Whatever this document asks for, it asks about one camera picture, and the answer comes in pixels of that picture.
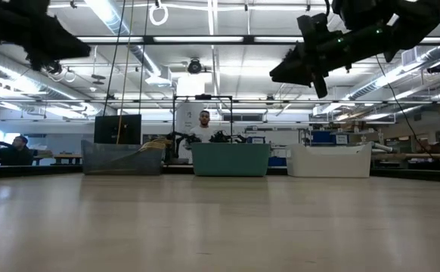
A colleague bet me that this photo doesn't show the silver ventilation duct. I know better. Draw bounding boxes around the silver ventilation duct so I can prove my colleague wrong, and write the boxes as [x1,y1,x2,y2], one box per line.
[0,44,117,114]

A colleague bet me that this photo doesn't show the grey plastic bin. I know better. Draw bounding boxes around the grey plastic bin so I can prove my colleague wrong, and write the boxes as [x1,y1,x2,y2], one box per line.
[81,138,165,176]

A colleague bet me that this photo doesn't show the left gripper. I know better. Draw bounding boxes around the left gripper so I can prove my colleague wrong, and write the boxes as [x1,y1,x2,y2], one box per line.
[23,17,91,72]

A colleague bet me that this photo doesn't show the person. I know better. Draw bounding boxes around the person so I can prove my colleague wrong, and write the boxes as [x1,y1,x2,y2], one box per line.
[0,135,35,166]
[188,110,215,144]

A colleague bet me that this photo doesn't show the blue storage bins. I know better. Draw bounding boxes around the blue storage bins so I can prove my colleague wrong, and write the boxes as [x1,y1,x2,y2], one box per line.
[310,130,350,146]

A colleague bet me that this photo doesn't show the black monitor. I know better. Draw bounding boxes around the black monitor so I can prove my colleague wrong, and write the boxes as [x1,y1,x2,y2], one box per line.
[94,114,142,145]

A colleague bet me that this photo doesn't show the teal plastic bin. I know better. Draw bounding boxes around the teal plastic bin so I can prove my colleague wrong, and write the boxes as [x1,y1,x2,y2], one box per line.
[191,142,271,178]

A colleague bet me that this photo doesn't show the black metal frame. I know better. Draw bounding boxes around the black metal frame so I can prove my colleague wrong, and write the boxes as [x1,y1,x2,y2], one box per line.
[172,94,234,152]

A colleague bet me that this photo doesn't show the white cable ring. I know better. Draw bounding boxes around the white cable ring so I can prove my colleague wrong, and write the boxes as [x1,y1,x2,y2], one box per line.
[148,0,169,26]

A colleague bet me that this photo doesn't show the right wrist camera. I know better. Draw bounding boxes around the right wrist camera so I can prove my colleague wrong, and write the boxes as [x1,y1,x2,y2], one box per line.
[296,13,330,43]

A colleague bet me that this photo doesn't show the white air vent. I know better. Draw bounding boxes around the white air vent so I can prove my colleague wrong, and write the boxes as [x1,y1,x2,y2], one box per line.
[401,47,418,67]

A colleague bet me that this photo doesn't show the white panel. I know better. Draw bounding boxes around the white panel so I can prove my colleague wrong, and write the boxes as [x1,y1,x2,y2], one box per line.
[175,102,205,133]

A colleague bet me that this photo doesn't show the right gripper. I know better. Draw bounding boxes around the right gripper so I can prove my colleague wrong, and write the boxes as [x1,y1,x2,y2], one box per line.
[268,32,361,100]

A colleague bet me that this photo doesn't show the white plastic bin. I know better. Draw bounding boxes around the white plastic bin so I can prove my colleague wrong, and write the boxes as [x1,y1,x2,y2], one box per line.
[286,142,373,178]

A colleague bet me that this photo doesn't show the hanging yellow cable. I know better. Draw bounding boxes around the hanging yellow cable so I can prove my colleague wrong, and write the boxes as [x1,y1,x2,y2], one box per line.
[116,0,135,145]

